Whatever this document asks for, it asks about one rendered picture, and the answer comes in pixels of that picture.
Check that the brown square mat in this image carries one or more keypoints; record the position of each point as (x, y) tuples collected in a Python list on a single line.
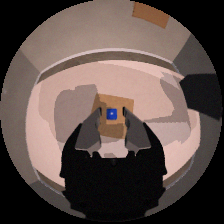
[(112, 128)]

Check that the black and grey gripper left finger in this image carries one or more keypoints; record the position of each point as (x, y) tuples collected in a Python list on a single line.
[(84, 140)]

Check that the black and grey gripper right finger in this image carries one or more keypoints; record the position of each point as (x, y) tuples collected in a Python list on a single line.
[(142, 140)]

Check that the blue die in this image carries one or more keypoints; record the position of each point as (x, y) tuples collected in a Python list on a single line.
[(111, 113)]

